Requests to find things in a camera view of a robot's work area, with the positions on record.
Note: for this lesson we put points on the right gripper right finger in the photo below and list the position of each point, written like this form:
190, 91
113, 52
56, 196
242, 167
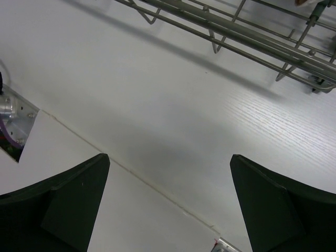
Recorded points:
282, 214

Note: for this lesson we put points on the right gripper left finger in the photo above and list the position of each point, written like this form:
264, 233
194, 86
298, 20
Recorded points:
55, 214

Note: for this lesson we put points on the flower pattern plate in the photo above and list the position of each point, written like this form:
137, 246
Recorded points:
303, 3

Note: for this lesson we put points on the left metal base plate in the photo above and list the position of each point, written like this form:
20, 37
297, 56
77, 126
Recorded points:
221, 245

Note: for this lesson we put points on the metal base plate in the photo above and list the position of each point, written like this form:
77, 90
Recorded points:
18, 116
221, 245

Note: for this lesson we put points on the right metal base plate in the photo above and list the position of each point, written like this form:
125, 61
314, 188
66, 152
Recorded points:
18, 116

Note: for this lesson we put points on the grey wire dish rack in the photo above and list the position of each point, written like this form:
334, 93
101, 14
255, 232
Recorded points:
287, 56

